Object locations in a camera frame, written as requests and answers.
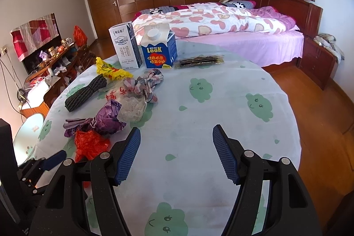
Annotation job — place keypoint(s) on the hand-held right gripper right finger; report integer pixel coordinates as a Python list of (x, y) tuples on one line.
[(225, 155)]

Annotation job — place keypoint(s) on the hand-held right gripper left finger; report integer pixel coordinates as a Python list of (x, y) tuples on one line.
[(128, 155)]

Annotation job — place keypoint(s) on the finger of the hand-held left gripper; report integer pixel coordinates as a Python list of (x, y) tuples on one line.
[(56, 159)]

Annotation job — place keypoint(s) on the round white side table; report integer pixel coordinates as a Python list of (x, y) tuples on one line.
[(26, 136)]

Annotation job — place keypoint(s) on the purple crumpled wrapper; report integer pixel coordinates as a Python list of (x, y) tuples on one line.
[(107, 120)]

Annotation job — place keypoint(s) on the clear plastic bag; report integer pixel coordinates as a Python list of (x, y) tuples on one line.
[(131, 110)]

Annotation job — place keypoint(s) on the white red print plastic bag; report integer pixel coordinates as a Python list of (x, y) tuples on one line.
[(113, 93)]

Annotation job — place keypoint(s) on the white box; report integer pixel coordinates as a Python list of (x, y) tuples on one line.
[(37, 92)]

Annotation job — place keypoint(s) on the checked cloth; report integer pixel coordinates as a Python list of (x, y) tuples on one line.
[(146, 84)]

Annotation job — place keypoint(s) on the yellow crumpled wrapper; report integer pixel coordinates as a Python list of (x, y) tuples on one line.
[(110, 71)]

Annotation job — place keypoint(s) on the black television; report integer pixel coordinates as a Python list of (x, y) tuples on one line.
[(36, 61)]

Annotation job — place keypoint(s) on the wooden television cabinet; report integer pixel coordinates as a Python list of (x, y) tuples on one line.
[(85, 56)]

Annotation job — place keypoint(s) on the blue milk carton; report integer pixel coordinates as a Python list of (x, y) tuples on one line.
[(159, 50)]

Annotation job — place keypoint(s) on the white milk carton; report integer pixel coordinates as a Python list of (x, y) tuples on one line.
[(124, 45)]

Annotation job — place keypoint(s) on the white mug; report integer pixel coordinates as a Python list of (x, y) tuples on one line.
[(66, 43)]

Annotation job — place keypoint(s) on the purple bed sheet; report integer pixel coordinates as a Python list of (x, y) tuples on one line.
[(262, 45)]

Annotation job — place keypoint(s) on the orange plastic bag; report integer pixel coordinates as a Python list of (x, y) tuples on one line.
[(79, 37)]

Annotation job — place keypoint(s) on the red and white cloth cover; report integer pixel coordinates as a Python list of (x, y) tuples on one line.
[(33, 34)]

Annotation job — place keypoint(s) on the red wooden nightstand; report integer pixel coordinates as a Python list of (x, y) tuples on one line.
[(315, 64)]

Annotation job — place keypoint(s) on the heart print quilt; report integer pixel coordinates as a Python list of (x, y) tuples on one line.
[(221, 17)]

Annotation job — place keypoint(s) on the patchwork blanket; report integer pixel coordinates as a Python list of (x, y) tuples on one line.
[(240, 4)]

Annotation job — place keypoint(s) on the pile of clothes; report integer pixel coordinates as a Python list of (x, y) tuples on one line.
[(332, 43)]

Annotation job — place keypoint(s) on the brown wooden door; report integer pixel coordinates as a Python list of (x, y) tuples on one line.
[(99, 3)]

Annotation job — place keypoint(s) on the wall power outlet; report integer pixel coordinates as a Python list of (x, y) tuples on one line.
[(4, 50)]

